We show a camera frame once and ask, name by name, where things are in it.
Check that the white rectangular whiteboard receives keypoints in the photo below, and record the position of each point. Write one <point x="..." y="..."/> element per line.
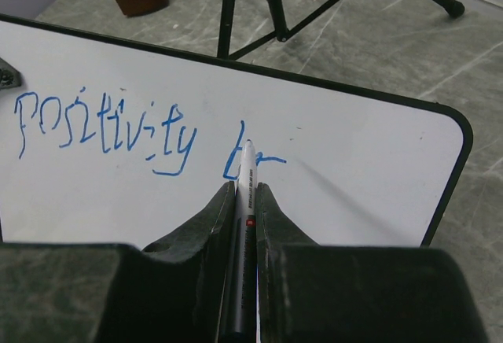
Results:
<point x="109" y="140"/>

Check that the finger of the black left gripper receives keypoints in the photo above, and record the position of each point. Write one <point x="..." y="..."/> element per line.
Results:
<point x="10" y="77"/>

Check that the black perforated music stand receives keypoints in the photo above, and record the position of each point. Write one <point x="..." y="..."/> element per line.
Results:
<point x="281" y="32"/>

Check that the blue capped whiteboard marker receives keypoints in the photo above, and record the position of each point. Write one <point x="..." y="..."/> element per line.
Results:
<point x="238" y="319"/>

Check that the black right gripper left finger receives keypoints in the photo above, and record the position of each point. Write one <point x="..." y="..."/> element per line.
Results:
<point x="170" y="291"/>

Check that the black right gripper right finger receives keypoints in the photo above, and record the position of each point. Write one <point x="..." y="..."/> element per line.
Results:
<point x="328" y="293"/>

